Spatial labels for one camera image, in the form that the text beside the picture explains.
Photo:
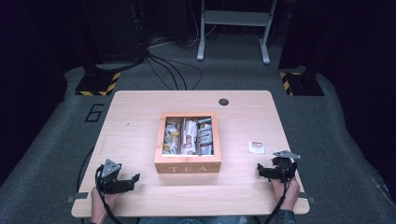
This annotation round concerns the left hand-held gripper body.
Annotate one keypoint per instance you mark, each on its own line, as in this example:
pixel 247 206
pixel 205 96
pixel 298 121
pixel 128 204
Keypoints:
pixel 109 182

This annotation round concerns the person's blue jeans legs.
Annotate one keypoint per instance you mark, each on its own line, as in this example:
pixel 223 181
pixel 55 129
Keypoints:
pixel 194 220

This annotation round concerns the dark equipment cabinet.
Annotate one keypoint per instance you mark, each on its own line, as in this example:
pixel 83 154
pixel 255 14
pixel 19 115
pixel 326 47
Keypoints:
pixel 115 28

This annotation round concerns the grey table side bracket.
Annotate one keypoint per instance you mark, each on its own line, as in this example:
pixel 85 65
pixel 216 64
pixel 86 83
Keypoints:
pixel 76 197
pixel 308 198

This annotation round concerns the row of white brown packets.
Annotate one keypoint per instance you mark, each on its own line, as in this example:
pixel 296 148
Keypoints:
pixel 189 137

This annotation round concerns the row of yellow white packets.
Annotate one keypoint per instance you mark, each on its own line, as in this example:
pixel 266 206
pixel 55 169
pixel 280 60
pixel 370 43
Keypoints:
pixel 171 138

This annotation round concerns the row of grey packets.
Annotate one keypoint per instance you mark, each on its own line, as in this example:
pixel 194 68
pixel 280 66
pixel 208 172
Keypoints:
pixel 205 137

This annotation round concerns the person's right hand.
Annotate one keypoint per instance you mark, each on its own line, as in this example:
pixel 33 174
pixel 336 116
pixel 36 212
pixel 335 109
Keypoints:
pixel 289 194

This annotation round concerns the black yellow-striped stand base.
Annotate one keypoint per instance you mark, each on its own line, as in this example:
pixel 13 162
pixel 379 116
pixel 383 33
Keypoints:
pixel 98 83
pixel 303 84

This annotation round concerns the round black table grommet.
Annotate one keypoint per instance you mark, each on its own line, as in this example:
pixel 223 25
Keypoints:
pixel 223 102

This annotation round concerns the person's left hand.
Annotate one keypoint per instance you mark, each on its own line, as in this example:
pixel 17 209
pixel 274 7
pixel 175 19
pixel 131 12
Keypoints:
pixel 99 207

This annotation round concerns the wooden tea box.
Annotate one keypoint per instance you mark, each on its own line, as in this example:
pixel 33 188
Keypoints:
pixel 187 163

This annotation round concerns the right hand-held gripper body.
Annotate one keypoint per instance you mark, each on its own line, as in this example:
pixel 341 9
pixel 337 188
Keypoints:
pixel 285 169

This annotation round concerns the white metal desk frame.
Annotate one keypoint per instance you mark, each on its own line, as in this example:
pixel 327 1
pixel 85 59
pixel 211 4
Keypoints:
pixel 236 18

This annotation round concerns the white red-label tea packet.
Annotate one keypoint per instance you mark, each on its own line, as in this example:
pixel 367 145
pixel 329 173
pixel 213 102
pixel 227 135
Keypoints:
pixel 257 147

